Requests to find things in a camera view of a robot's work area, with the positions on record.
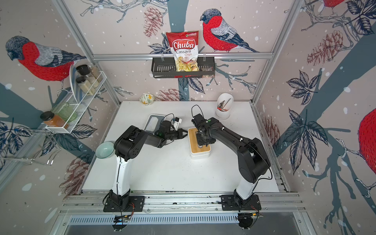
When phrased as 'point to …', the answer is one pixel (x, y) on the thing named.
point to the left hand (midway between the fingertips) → (192, 131)
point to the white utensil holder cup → (224, 103)
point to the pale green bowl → (105, 150)
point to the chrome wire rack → (40, 147)
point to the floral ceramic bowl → (147, 99)
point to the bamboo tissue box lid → (193, 142)
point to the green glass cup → (61, 109)
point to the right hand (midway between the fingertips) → (203, 140)
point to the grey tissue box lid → (153, 123)
